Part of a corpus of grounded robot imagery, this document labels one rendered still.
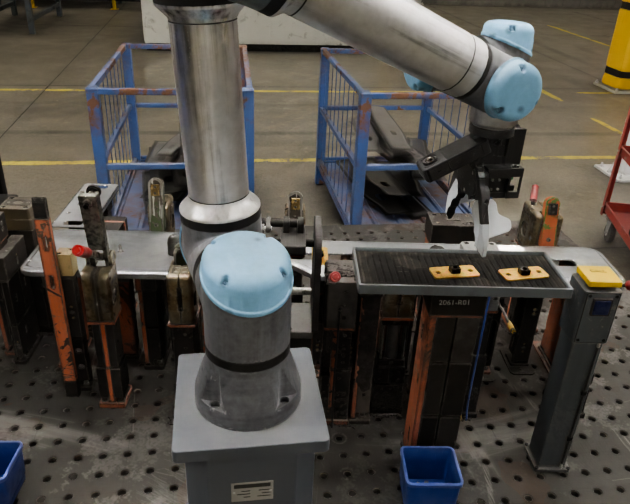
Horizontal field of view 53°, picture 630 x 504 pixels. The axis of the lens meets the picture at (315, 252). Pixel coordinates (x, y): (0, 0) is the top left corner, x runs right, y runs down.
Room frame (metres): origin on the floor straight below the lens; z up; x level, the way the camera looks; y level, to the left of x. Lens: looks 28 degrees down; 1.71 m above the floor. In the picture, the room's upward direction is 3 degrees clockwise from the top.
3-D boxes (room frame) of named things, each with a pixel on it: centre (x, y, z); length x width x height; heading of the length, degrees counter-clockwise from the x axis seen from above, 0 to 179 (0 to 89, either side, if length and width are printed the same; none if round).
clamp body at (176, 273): (1.11, 0.27, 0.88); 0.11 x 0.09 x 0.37; 3
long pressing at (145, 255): (1.32, -0.03, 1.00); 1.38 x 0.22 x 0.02; 93
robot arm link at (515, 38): (0.98, -0.27, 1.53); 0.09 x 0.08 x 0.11; 111
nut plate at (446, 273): (0.98, -0.25, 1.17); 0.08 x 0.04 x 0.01; 102
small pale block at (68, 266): (1.16, 0.53, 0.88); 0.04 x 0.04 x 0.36; 3
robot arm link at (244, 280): (0.71, 0.09, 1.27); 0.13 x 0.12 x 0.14; 21
